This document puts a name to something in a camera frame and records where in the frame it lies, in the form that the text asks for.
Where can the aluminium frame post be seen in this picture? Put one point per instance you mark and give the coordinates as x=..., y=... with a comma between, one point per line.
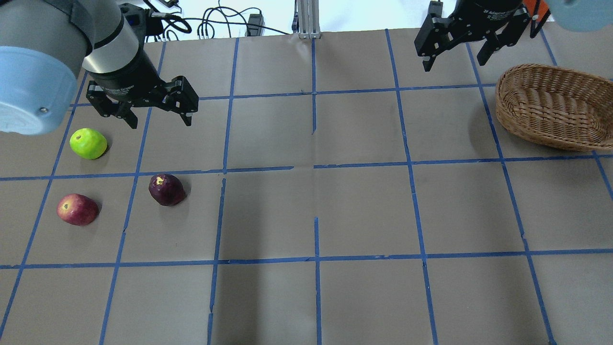
x=306, y=22

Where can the green apple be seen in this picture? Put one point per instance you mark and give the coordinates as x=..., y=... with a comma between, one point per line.
x=88, y=143

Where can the woven wicker basket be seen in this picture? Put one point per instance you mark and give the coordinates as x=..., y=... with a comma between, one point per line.
x=557, y=107

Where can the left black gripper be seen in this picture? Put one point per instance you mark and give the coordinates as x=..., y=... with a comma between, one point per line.
x=125, y=76

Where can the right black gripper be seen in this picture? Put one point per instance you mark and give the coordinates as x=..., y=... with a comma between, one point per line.
x=488, y=15

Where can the black power adapter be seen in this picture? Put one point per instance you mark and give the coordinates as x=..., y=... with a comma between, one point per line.
x=254, y=25

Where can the red apple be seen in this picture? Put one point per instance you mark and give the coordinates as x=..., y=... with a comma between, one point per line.
x=77, y=209

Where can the dark purple apple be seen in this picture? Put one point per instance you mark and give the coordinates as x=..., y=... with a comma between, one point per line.
x=166, y=189

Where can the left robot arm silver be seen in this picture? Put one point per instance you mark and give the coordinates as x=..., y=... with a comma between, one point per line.
x=44, y=44

